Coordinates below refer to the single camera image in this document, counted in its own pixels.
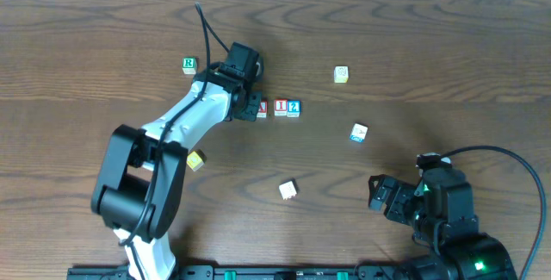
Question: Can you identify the red letter A block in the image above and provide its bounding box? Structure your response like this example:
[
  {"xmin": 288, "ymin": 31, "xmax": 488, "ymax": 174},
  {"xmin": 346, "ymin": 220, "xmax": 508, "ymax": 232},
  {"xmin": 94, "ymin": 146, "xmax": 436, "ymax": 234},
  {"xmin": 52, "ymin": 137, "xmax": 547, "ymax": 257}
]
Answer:
[{"xmin": 257, "ymin": 101, "xmax": 268, "ymax": 118}]

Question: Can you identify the red letter I block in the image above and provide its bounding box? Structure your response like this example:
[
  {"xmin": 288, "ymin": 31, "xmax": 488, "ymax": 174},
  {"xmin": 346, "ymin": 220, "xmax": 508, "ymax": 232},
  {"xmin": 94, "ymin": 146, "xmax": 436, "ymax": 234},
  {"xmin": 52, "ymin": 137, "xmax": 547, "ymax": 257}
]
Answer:
[{"xmin": 274, "ymin": 99, "xmax": 288, "ymax": 116}]

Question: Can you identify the blue number 2 block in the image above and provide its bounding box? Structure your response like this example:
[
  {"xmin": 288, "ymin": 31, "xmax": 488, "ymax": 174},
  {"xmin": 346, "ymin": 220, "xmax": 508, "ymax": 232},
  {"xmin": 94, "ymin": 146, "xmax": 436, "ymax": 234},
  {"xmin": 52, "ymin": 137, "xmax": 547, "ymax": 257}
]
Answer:
[{"xmin": 287, "ymin": 100, "xmax": 301, "ymax": 118}]

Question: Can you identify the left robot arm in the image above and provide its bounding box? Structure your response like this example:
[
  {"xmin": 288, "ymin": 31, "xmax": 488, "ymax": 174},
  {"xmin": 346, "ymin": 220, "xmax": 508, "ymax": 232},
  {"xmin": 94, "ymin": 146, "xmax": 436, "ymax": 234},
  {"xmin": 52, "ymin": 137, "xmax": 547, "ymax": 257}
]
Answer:
[{"xmin": 90, "ymin": 42, "xmax": 263, "ymax": 279}]

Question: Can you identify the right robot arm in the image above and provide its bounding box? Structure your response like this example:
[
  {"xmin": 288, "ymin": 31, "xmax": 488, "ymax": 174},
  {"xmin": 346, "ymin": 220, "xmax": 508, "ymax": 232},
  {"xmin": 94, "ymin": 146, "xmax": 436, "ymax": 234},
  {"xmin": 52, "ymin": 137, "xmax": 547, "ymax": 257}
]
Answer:
[{"xmin": 368, "ymin": 167, "xmax": 517, "ymax": 280}]

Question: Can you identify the green letter R block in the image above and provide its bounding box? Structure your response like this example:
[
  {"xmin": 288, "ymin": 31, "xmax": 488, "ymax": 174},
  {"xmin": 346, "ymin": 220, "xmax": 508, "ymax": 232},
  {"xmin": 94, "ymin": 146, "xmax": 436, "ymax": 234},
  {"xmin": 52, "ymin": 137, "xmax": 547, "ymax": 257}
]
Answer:
[{"xmin": 182, "ymin": 57, "xmax": 198, "ymax": 75}]

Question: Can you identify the blue-sided picture block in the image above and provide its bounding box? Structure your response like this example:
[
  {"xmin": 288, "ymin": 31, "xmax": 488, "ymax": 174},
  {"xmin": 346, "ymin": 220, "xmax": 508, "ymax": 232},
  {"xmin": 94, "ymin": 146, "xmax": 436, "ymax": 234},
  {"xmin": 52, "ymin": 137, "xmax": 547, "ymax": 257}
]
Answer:
[{"xmin": 350, "ymin": 123, "xmax": 368, "ymax": 143}]

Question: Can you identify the yellow wooden block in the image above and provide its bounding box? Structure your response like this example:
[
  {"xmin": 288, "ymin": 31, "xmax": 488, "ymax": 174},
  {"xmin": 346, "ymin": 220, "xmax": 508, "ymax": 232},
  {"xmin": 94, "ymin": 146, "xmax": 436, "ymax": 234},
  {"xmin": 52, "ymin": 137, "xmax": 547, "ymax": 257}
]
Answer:
[{"xmin": 187, "ymin": 150, "xmax": 206, "ymax": 171}]

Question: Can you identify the yellow-sided picture block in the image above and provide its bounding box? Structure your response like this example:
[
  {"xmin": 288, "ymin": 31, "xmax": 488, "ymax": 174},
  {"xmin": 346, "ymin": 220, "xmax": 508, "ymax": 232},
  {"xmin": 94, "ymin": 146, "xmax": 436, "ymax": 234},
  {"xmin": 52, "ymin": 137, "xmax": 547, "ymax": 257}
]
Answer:
[{"xmin": 333, "ymin": 65, "xmax": 349, "ymax": 84}]

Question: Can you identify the white red-print block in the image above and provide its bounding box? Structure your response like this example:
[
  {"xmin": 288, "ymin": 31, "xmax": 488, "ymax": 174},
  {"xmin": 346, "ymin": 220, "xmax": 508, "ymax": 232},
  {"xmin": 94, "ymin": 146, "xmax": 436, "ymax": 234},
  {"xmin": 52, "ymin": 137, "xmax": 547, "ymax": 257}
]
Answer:
[{"xmin": 279, "ymin": 180, "xmax": 298, "ymax": 200}]

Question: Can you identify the black mounting rail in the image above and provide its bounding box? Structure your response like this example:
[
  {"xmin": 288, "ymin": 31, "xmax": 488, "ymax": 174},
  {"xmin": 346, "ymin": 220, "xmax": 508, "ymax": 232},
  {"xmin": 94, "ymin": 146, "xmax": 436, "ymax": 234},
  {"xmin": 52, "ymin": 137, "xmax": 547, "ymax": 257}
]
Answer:
[{"xmin": 66, "ymin": 264, "xmax": 396, "ymax": 280}]

